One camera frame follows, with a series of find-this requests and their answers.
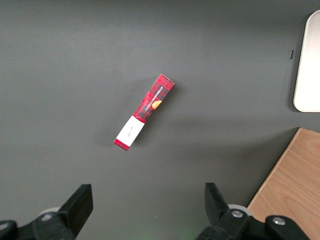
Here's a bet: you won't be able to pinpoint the red plaid shortbread box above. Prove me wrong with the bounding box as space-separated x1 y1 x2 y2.
112 73 176 153

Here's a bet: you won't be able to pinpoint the wooden drawer cabinet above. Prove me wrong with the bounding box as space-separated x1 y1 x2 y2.
246 127 320 240

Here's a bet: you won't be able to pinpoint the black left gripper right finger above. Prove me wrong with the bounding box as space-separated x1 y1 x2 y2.
196 182 311 240

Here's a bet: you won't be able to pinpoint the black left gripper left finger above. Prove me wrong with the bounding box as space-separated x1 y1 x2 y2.
0 184 94 240

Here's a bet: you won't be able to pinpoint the beige plastic tray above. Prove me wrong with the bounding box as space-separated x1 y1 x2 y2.
293 9 320 113

